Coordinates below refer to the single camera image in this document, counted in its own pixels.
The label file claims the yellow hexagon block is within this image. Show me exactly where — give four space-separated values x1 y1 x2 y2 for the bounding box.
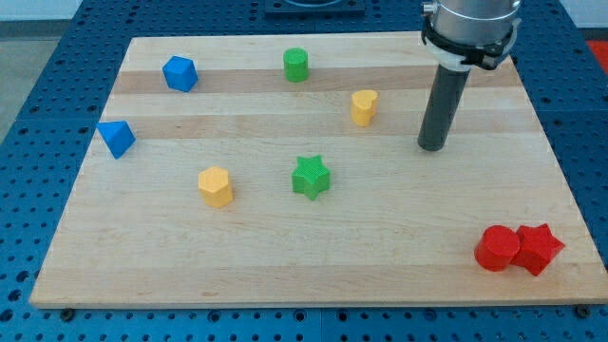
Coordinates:
198 166 234 208

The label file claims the green star block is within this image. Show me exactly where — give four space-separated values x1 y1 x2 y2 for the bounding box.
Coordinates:
292 155 331 200

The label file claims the blue triangle block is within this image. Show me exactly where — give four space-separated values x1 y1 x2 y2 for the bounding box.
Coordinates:
96 121 136 159

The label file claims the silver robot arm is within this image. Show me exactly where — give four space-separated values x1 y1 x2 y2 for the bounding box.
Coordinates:
422 0 522 47

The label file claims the red cylinder block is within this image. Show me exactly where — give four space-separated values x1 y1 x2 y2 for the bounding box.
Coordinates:
474 225 520 272

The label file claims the red star block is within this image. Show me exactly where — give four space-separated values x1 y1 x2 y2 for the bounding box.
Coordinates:
510 223 565 276

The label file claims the wooden board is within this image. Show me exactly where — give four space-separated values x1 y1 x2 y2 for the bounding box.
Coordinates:
29 32 607 309

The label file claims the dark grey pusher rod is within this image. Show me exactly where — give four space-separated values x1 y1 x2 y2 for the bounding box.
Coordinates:
417 66 469 151

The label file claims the yellow heart block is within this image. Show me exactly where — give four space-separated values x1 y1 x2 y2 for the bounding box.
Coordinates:
351 89 379 127

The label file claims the green cylinder block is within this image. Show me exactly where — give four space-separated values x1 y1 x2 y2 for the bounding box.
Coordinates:
283 47 309 83

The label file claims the blue cube block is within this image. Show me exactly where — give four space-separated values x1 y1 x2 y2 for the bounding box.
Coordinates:
162 55 199 92

